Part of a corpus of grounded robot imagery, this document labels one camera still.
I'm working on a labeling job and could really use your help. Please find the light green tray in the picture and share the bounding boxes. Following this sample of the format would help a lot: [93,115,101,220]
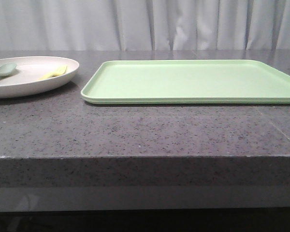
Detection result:
[81,59,290,104]

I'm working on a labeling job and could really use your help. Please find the white curtain backdrop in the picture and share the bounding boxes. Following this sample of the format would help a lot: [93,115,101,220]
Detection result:
[0,0,290,51]

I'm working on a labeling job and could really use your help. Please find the teal green spoon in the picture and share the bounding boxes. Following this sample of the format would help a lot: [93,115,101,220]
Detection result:
[0,62,17,80]

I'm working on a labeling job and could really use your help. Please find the white round plate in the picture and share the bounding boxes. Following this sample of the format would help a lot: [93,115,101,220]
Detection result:
[0,56,79,99]

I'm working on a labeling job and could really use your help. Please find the yellow plastic fork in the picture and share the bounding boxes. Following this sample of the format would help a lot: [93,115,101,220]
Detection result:
[37,65,67,81]

